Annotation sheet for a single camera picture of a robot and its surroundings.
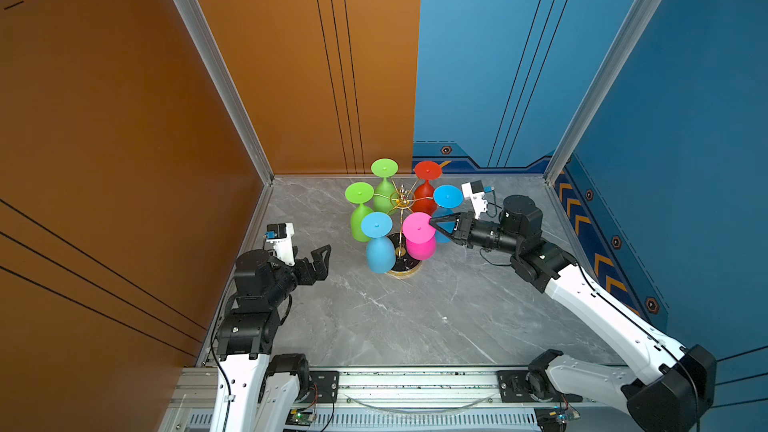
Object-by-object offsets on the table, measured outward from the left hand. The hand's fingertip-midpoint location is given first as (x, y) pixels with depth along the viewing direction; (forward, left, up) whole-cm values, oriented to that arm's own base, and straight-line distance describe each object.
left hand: (313, 245), depth 71 cm
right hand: (+1, -27, +8) cm, 28 cm away
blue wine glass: (+11, -32, +5) cm, 35 cm away
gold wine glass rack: (+7, -23, -23) cm, 33 cm away
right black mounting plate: (-26, -49, -23) cm, 60 cm away
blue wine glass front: (+1, -16, -3) cm, 16 cm away
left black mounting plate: (-25, -2, -25) cm, 36 cm away
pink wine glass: (-1, -25, +6) cm, 26 cm away
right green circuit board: (-31, -58, -25) cm, 70 cm away
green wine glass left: (+13, -11, +5) cm, 17 cm away
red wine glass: (+12, -27, +5) cm, 30 cm away
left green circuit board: (-32, +3, -26) cm, 41 cm away
